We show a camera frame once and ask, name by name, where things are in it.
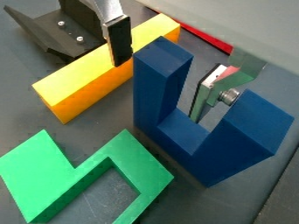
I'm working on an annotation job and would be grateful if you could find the black-padded gripper left finger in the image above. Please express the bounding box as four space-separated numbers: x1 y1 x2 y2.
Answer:
80 0 134 67

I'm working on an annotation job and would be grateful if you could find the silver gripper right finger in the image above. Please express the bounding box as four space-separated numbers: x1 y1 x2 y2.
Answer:
188 47 267 123

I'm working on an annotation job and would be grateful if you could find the blue U-shaped block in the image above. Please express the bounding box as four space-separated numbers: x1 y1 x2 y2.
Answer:
134 37 294 187

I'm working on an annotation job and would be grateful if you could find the red puzzle board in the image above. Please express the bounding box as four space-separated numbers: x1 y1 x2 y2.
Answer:
147 4 234 54

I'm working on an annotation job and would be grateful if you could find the black angled block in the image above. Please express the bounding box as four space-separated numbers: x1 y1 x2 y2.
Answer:
4 0 107 62

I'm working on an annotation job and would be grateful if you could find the yellow long bar block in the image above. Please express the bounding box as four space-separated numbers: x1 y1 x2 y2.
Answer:
32 14 180 124

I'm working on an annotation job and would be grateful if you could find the green zigzag block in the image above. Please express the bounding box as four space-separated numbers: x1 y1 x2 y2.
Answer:
0 130 174 224

